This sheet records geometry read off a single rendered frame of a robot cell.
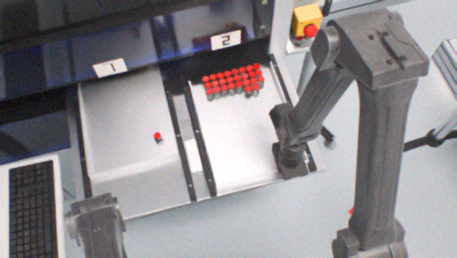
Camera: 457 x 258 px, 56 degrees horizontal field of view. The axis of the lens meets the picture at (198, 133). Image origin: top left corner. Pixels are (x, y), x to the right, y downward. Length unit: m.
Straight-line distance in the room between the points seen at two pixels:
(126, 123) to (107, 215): 0.68
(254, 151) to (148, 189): 0.32
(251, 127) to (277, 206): 0.89
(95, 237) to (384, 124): 0.42
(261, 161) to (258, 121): 0.13
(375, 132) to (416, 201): 1.66
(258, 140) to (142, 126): 0.35
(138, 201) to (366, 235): 0.67
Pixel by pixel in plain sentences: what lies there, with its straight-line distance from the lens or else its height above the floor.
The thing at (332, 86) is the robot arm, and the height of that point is 1.42.
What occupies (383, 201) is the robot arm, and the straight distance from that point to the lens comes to 0.70.
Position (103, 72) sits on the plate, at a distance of 1.26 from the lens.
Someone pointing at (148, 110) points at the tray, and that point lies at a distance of 1.31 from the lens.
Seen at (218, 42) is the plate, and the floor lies 1.02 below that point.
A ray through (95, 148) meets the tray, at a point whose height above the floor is 0.88.
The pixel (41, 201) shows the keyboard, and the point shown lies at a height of 0.83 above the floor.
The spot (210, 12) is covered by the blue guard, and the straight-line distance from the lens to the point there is 1.15.
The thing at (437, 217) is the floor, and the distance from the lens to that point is 2.28.
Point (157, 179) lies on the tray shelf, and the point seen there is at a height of 0.88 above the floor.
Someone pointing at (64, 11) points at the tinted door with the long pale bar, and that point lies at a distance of 1.09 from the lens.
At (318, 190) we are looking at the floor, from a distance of 2.15.
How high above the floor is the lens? 2.02
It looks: 64 degrees down
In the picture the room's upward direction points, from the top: 11 degrees counter-clockwise
